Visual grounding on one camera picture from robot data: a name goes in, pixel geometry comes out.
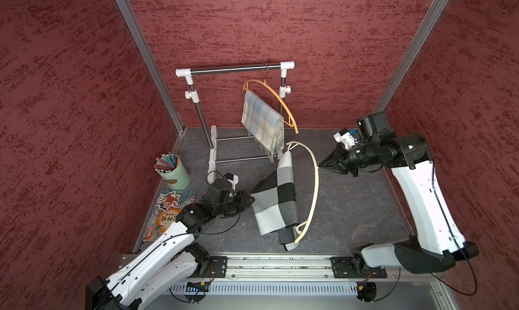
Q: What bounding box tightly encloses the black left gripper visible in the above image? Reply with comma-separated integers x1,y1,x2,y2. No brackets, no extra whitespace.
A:
214,190,255,218

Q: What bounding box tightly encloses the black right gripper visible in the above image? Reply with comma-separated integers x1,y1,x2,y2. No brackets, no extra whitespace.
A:
318,139,385,174

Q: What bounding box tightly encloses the grey checkered scarf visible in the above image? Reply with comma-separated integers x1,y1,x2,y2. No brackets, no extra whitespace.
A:
251,151,300,251

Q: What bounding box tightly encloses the cream plastic hanger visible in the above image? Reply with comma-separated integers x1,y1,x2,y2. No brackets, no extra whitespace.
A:
286,141,320,245

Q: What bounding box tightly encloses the orange plastic hanger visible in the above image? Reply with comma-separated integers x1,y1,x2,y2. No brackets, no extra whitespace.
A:
242,79,299,134

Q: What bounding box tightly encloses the blue plaid fringed scarf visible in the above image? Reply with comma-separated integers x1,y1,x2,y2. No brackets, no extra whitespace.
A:
241,91,285,163

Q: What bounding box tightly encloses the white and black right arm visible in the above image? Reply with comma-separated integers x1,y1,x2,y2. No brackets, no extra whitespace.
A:
318,112,479,275

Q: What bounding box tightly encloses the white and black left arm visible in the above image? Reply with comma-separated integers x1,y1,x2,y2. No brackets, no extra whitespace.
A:
85,178,255,309

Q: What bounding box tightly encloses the green pencil cup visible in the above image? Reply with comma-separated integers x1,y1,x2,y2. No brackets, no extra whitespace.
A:
156,160,191,190

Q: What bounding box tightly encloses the white and steel clothes rack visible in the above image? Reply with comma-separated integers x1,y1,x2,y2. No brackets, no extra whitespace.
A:
175,61,296,186

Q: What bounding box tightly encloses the colourful picture book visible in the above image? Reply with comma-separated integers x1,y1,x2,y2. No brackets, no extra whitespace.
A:
143,189,197,242

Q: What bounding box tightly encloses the coloured pencils bundle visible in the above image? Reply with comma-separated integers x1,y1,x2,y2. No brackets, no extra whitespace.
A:
154,153,180,174

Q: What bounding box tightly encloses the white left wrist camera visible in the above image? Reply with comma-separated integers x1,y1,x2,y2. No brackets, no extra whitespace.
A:
224,173,239,191

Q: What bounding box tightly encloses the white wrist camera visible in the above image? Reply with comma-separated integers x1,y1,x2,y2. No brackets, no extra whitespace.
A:
224,173,239,191
333,128,359,150

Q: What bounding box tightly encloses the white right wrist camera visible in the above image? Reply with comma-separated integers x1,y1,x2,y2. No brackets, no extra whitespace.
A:
333,128,359,150

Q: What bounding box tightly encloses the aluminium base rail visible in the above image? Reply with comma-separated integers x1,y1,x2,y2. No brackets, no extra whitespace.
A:
115,252,445,282

